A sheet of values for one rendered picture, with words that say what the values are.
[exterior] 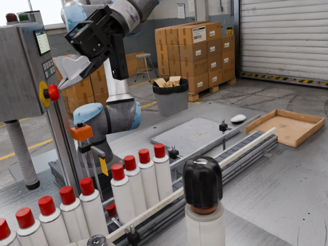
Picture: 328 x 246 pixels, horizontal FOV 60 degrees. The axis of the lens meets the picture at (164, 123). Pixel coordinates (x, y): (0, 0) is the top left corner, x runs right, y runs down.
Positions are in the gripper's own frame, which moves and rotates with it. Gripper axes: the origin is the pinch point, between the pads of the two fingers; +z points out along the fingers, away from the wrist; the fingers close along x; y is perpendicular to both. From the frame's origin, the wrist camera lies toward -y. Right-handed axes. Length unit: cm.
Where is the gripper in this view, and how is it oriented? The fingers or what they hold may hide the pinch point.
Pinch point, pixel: (65, 87)
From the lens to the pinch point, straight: 67.5
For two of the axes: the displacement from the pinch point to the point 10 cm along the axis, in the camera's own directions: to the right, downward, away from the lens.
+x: 6.6, 2.2, -7.2
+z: -5.9, 7.5, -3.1
